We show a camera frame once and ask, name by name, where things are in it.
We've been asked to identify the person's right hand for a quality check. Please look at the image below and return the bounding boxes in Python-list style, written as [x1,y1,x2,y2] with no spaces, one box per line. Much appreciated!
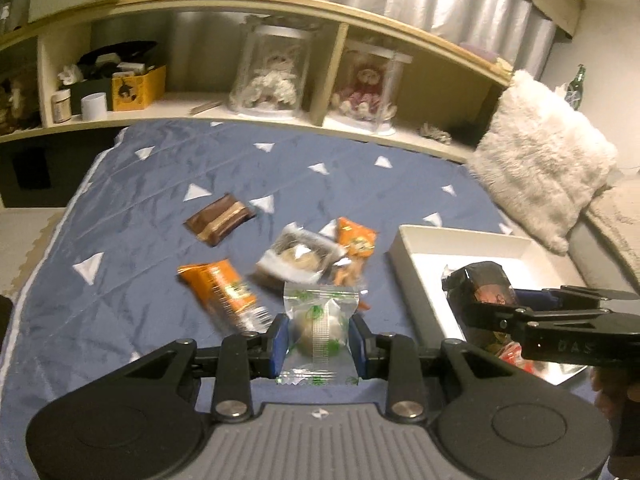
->
[590,364,640,421]

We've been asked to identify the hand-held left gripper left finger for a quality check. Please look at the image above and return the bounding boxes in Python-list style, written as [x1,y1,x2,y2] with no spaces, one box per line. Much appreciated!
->
[115,314,291,422]

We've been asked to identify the green print clear packet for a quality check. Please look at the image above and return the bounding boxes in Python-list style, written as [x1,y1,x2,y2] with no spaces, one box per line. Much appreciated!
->
[277,282,362,388]

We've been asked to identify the beige foam floor mat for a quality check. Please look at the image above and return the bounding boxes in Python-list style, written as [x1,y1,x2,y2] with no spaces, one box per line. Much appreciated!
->
[0,207,66,301]

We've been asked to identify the small orange snack packet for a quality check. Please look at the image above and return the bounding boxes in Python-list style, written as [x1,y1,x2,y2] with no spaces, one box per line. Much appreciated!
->
[334,217,379,261]

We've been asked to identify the white cardboard box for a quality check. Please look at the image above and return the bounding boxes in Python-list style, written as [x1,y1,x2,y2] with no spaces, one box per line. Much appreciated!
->
[389,225,591,388]

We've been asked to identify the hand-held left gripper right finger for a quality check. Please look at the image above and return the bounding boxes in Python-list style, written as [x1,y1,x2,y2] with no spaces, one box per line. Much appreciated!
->
[349,314,526,422]

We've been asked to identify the seashell ornament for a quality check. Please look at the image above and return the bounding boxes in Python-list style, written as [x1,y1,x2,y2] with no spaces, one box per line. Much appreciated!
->
[419,122,453,143]

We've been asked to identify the black cloth item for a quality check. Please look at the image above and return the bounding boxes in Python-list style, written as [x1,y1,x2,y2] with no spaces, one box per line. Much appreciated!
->
[76,41,158,81]

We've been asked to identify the white dress doll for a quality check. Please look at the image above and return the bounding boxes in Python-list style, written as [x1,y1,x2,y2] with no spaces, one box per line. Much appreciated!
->
[240,52,298,108]

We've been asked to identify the brown chocolate packet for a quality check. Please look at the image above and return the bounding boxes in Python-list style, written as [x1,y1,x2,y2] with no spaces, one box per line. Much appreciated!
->
[184,192,257,247]

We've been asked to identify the white doll in case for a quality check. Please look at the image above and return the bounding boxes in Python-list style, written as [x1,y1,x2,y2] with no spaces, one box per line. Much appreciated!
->
[229,15,321,121]

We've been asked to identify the small jar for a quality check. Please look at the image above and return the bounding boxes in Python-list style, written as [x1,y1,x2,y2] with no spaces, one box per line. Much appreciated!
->
[51,89,72,123]

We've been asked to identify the fluffy white pillow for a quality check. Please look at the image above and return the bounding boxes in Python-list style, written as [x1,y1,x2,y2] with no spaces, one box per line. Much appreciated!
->
[467,69,620,256]

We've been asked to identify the yellow box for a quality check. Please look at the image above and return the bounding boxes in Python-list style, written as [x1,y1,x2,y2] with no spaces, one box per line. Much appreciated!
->
[111,65,167,112]

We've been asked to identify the beige fluffy blanket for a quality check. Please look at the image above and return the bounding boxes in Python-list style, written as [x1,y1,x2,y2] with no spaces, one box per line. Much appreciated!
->
[585,177,640,256]

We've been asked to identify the pink doll in case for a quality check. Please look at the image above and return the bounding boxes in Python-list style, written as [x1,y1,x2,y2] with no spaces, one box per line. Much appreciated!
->
[322,40,413,136]

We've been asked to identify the brown plush toy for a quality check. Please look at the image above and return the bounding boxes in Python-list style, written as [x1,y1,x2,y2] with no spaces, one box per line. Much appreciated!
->
[0,72,41,133]

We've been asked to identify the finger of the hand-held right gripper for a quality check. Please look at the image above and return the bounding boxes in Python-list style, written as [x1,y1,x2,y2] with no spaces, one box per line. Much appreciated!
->
[462,302,620,335]
[514,284,637,311]

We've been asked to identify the clear packet round pastry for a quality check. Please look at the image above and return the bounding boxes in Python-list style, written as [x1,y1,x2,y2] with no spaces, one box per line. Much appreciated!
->
[256,222,351,286]

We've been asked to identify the blue triangle print quilt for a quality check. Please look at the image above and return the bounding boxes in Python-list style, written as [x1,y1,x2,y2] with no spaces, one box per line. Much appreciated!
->
[0,119,516,480]

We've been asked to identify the pink dress doll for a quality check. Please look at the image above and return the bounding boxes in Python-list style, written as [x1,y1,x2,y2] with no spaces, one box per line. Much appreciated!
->
[330,65,398,121]

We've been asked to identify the red snack packet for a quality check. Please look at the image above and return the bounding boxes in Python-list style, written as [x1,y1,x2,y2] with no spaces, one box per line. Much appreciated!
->
[497,341,532,366]

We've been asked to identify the green beer bottle white label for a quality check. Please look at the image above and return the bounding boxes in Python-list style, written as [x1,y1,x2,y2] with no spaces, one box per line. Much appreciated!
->
[567,64,587,111]

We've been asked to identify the wooden shelf unit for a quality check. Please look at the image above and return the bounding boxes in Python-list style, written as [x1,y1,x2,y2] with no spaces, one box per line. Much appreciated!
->
[0,0,516,211]

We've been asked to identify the black packet red mooncake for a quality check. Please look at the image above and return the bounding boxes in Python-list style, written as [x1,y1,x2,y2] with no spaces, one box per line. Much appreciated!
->
[441,260,518,356]

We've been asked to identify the grey cushion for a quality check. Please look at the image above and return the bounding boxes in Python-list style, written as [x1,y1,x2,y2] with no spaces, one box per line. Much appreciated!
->
[565,220,640,301]

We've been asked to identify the long orange snack packet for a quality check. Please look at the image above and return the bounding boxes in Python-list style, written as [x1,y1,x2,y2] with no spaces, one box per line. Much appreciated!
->
[177,259,273,335]

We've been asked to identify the black box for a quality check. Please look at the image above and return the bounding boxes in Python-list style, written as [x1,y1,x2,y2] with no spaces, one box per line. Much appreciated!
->
[70,77,115,116]

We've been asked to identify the clear packet brown cookies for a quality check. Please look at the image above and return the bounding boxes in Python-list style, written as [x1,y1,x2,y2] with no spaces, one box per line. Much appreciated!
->
[330,257,371,311]

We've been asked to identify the white cup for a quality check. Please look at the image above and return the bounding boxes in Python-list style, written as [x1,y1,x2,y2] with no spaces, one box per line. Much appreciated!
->
[81,92,109,122]

